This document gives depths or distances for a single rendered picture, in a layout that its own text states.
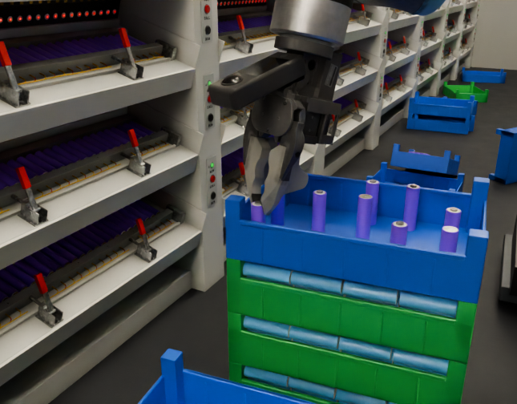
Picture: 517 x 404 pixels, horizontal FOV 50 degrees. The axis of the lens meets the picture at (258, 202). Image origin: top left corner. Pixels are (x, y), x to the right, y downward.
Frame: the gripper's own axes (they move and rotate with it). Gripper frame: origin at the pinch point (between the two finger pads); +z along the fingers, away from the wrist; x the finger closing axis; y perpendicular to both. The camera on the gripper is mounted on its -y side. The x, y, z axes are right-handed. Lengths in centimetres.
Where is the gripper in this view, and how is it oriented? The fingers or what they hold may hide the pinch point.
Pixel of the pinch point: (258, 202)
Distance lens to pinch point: 69.8
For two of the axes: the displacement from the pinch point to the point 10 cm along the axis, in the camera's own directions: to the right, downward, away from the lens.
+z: -2.0, 9.6, 2.1
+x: -6.3, -2.9, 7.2
